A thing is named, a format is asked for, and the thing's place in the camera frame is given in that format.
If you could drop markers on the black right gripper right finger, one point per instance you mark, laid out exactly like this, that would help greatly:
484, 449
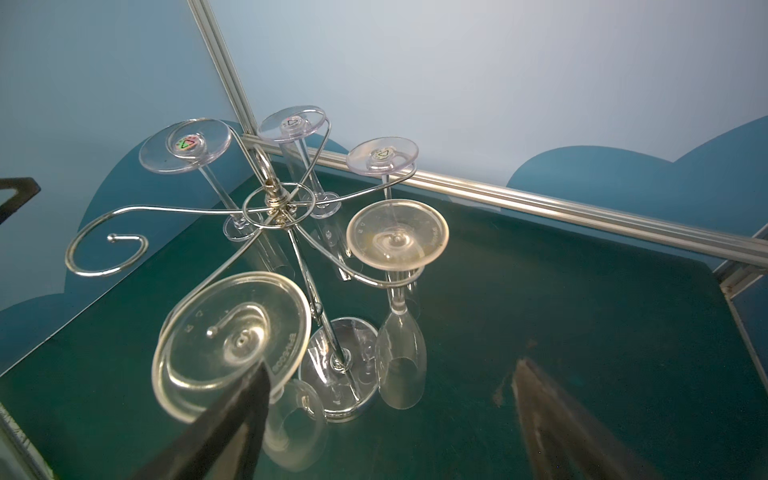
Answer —
563, 440

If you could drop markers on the aluminium back frame rail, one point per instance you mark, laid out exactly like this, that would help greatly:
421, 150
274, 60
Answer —
745, 250

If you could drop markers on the aluminium frame post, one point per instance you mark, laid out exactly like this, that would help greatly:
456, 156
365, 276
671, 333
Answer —
736, 279
215, 43

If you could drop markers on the chrome wine glass rack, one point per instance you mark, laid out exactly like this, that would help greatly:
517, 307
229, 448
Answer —
273, 257

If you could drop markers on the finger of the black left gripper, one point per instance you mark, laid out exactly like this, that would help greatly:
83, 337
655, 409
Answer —
23, 188

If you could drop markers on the aluminium left frame post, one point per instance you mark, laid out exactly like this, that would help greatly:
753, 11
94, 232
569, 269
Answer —
215, 43

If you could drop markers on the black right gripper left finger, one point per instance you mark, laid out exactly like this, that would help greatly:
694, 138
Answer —
230, 431

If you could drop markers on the clear wine glass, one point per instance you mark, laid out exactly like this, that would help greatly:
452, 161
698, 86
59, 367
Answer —
399, 237
289, 128
383, 157
212, 338
191, 145

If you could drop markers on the aluminium right frame post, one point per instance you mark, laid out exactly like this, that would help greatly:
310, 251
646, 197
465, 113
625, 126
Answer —
736, 279

